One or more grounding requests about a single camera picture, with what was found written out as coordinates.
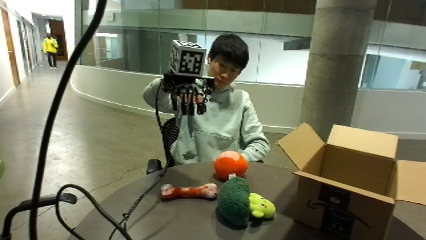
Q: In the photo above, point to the the person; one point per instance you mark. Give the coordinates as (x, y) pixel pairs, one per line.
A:
(220, 123)

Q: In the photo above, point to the white marker cube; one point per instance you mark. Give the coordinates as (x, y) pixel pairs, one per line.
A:
(187, 58)

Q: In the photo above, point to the black office chair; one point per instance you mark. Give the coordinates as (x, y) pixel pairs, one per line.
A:
(167, 143)

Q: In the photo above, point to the orange plush ball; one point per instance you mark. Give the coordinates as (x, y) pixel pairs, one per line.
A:
(230, 165)

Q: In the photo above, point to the orange plush bone toy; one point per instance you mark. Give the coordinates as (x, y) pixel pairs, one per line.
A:
(187, 192)

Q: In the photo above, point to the green plush broccoli toy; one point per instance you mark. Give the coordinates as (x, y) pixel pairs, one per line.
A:
(239, 201)

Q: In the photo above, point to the concrete pillar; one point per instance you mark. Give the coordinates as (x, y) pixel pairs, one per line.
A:
(334, 63)

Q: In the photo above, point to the open cardboard box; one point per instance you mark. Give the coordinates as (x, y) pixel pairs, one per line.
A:
(354, 186)

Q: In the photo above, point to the black chair armrest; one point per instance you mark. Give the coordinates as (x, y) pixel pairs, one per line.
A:
(33, 208)

